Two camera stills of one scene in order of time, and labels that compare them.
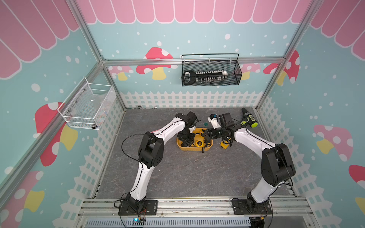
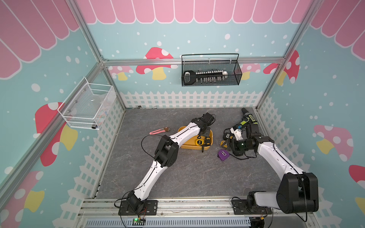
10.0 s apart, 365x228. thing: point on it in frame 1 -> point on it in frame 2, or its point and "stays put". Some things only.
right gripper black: x=212 y=136 -> x=234 y=147
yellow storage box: x=198 y=143 stays put
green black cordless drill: x=249 y=119 stays put
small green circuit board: x=137 y=222 stays put
